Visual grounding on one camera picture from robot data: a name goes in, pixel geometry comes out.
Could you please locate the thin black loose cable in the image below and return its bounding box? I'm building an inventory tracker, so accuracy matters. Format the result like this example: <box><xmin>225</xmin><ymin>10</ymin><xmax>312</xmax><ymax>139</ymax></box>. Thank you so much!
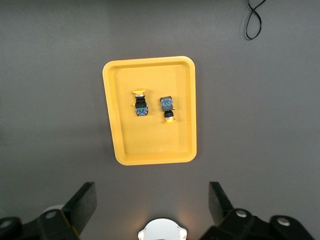
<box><xmin>244</xmin><ymin>0</ymin><xmax>267</xmax><ymax>41</ymax></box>

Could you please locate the yellow mushroom push button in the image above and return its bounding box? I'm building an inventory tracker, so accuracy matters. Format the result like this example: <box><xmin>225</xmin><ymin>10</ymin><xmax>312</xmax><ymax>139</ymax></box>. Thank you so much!
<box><xmin>130</xmin><ymin>88</ymin><xmax>149</xmax><ymax>118</ymax></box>
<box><xmin>158</xmin><ymin>95</ymin><xmax>177</xmax><ymax>124</ymax></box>

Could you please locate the yellow plastic tray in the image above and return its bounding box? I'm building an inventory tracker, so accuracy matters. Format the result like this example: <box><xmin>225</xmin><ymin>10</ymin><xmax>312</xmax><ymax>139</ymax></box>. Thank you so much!
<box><xmin>101</xmin><ymin>55</ymin><xmax>198</xmax><ymax>167</ymax></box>

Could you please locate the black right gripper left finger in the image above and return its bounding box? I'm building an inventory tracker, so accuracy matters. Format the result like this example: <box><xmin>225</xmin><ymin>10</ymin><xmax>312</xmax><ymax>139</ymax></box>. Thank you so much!
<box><xmin>0</xmin><ymin>181</ymin><xmax>98</xmax><ymax>240</ymax></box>

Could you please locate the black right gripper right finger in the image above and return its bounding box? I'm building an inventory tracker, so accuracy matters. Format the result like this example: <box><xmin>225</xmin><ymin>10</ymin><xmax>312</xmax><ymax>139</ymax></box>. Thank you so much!
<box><xmin>199</xmin><ymin>181</ymin><xmax>316</xmax><ymax>240</ymax></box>

